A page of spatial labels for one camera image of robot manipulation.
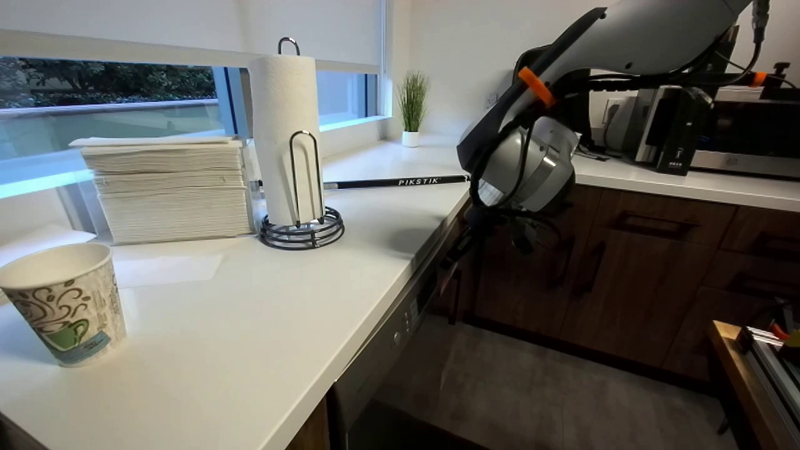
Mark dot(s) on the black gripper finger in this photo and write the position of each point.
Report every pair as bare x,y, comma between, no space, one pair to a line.
495,261
470,250

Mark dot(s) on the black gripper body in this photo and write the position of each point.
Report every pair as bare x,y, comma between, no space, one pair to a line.
519,226

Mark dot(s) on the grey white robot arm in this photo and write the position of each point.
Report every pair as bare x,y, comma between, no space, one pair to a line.
615,40

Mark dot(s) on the stainless steel dishwasher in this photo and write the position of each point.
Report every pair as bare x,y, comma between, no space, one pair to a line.
402,333

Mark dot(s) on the long black stick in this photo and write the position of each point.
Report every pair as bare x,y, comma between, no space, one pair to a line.
402,181

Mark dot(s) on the brown wooden cabinet unit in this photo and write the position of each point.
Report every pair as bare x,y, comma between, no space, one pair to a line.
650,276

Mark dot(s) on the small green potted plant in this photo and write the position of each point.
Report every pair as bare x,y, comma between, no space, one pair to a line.
414,103

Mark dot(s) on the paper towel roll on holder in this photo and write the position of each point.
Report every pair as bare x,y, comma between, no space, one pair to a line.
303,226

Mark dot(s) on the white paper towel roll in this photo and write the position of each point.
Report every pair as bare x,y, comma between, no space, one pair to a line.
280,126

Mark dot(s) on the black countertop appliance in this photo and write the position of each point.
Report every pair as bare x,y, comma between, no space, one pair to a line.
742,134

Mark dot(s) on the wooden side table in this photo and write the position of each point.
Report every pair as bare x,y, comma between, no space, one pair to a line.
738,384

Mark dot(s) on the grey tray with tools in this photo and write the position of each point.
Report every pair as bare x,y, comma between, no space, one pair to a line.
775,359

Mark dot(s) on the white napkin stack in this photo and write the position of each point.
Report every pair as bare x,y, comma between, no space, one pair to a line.
172,189

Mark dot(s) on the white roller window blind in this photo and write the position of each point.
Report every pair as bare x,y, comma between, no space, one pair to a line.
165,28

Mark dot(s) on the patterned paper cup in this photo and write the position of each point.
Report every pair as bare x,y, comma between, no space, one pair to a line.
70,309

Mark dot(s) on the black metal frame stand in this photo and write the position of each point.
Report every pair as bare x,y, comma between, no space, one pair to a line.
692,126

